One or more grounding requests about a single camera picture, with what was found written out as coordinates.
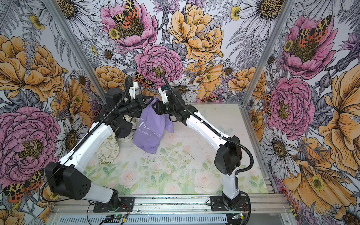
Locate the aluminium post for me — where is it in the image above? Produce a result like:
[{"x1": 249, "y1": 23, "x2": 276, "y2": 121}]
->
[
  {"x1": 44, "y1": 1, "x2": 107, "y2": 104},
  {"x1": 241, "y1": 0, "x2": 295, "y2": 107}
]

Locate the cream printed green cloth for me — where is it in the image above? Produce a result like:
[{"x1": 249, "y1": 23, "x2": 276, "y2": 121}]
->
[{"x1": 95, "y1": 115, "x2": 140, "y2": 164}]

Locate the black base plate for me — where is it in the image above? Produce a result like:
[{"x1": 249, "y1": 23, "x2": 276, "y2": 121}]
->
[
  {"x1": 93, "y1": 196, "x2": 135, "y2": 213},
  {"x1": 210, "y1": 194, "x2": 250, "y2": 212}
]

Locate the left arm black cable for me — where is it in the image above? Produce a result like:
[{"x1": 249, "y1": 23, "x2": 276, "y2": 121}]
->
[{"x1": 39, "y1": 75, "x2": 133, "y2": 203}]

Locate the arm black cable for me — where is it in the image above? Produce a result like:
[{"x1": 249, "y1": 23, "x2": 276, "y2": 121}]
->
[
  {"x1": 39, "y1": 75, "x2": 133, "y2": 203},
  {"x1": 161, "y1": 74, "x2": 254, "y2": 176}
]

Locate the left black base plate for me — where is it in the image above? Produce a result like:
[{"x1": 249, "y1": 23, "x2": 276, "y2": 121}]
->
[{"x1": 93, "y1": 196, "x2": 135, "y2": 213}]

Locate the right rear aluminium post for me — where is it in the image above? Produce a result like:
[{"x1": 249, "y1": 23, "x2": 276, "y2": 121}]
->
[{"x1": 241, "y1": 0, "x2": 295, "y2": 107}]

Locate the lavender purple cloth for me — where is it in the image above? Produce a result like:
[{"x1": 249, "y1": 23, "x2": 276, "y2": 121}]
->
[{"x1": 133, "y1": 97, "x2": 174, "y2": 154}]

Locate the white slotted cable duct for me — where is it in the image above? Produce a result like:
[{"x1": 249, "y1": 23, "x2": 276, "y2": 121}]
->
[{"x1": 53, "y1": 214, "x2": 228, "y2": 225}]

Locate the aluminium front rail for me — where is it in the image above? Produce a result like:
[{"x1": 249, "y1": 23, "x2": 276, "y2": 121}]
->
[{"x1": 52, "y1": 194, "x2": 290, "y2": 215}]

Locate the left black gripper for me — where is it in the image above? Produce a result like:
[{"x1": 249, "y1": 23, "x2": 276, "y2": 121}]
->
[{"x1": 118, "y1": 93, "x2": 155, "y2": 115}]

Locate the dark grey cloth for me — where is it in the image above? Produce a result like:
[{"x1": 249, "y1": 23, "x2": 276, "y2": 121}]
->
[{"x1": 113, "y1": 115, "x2": 132, "y2": 138}]

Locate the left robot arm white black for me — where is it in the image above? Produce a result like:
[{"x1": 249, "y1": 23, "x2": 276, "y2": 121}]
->
[{"x1": 45, "y1": 88, "x2": 154, "y2": 209}]

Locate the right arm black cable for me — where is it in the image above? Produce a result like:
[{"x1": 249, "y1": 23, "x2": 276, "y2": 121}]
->
[{"x1": 161, "y1": 74, "x2": 254, "y2": 176}]

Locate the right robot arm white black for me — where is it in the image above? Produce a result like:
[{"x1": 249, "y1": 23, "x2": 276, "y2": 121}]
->
[{"x1": 152, "y1": 85, "x2": 242, "y2": 200}]

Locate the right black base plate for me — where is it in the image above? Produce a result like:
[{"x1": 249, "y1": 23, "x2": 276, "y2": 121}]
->
[{"x1": 210, "y1": 194, "x2": 250, "y2": 212}]

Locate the left rear aluminium post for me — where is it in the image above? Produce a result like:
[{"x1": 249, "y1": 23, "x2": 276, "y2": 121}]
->
[{"x1": 44, "y1": 1, "x2": 107, "y2": 104}]

